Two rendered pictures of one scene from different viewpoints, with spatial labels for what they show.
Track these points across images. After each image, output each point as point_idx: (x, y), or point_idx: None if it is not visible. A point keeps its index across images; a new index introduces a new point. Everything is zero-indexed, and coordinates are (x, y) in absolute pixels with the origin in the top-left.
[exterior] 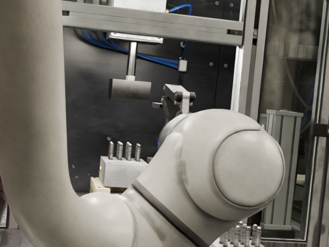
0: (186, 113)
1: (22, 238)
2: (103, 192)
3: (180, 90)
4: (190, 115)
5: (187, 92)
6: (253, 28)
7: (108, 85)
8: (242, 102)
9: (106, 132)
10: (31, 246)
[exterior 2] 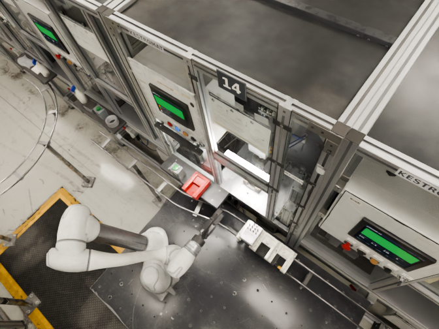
0: (191, 241)
1: (212, 191)
2: (165, 252)
3: (206, 225)
4: (179, 252)
5: (201, 232)
6: (272, 192)
7: None
8: (268, 202)
9: None
10: (210, 198)
